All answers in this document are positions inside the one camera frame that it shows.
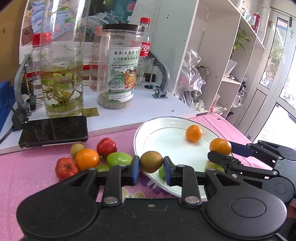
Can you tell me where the dark green fruit front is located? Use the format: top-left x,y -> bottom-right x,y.
158,165 -> 166,181

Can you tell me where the bedding poster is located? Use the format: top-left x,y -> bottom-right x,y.
19,0 -> 153,65

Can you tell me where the dark green round fruit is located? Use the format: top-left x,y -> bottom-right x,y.
95,164 -> 110,172

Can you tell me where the red ribbed tomato fruit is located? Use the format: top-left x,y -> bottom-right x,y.
55,158 -> 79,181

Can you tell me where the pinkish clear jar behind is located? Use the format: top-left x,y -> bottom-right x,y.
89,27 -> 102,91

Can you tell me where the large orange front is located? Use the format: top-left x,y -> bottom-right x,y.
186,125 -> 203,143

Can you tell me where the green oval fruit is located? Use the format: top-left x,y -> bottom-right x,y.
106,152 -> 133,168

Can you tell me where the grey right bracket stand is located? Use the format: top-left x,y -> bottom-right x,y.
147,51 -> 171,100

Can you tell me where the white shelf unit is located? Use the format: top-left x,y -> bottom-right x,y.
151,1 -> 264,111

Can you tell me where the grey bracket stand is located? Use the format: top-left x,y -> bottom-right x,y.
147,51 -> 171,100
14,54 -> 37,116

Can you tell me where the brown longan fruit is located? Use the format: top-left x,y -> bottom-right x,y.
140,151 -> 163,173

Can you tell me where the labelled clear plastic jar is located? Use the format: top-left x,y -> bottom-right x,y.
97,24 -> 145,109

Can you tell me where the green plant on shelf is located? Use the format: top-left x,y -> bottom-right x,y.
232,28 -> 251,53

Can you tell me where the blue box device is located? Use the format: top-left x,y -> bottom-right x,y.
0,81 -> 16,130

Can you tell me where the pink floral tablecloth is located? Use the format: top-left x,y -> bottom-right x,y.
0,112 -> 266,241

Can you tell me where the red can on shelf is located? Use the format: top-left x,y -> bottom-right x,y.
250,12 -> 261,33

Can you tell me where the yellowish longan fruit back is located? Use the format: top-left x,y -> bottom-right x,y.
70,143 -> 85,159

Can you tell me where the glass vase with plant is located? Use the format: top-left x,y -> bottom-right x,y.
40,1 -> 90,118

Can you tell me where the crumpled plastic bag shelf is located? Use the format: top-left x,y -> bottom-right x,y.
175,49 -> 206,111

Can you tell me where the gold sticker square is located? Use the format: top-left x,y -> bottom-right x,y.
82,108 -> 99,118

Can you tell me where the white raised board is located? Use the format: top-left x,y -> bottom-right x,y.
0,81 -> 204,155

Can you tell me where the cola bottle red label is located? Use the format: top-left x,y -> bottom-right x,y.
135,17 -> 151,88

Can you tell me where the grey left bracket stand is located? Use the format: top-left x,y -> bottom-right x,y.
14,54 -> 37,116

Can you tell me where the orange mandarin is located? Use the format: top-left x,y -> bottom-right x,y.
209,138 -> 232,156

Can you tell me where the red apple-like fruit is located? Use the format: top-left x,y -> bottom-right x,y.
96,138 -> 117,158

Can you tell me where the large light green fruit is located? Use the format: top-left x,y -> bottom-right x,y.
204,162 -> 225,173

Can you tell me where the cardboard box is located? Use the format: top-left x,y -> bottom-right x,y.
1,1 -> 27,82

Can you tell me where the red cap clear bottle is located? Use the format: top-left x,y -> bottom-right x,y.
31,33 -> 52,100

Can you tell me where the white round plate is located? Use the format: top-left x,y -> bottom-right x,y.
133,116 -> 228,201

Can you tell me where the black smartphone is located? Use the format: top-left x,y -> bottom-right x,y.
18,115 -> 88,148

